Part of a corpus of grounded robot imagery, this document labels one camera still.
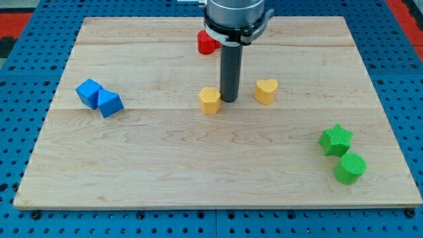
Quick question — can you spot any yellow heart block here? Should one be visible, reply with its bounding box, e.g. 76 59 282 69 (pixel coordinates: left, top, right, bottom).
254 79 278 104

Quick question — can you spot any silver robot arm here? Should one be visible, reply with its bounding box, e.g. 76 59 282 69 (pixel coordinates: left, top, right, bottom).
177 0 274 47

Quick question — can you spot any yellow hexagon block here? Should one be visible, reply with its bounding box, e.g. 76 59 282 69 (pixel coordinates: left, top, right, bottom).
198 87 221 114

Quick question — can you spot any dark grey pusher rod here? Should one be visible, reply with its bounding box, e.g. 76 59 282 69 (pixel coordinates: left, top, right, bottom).
219 45 243 102

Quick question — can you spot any wooden board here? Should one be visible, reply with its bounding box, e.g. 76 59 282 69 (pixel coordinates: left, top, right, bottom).
14 17 422 210

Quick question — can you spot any red block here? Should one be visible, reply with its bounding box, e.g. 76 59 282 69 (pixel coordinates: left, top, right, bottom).
197 30 221 55

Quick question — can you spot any blue triangular block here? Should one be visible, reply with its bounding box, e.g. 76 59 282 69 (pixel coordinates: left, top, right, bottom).
97 89 124 118

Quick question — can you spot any green star block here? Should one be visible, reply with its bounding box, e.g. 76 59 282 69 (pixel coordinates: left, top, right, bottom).
319 124 354 157

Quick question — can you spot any blue cube block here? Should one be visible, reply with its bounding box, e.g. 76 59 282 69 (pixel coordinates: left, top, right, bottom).
75 79 102 110

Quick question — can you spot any green cylinder block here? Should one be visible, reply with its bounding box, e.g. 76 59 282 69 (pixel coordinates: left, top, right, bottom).
334 153 367 185

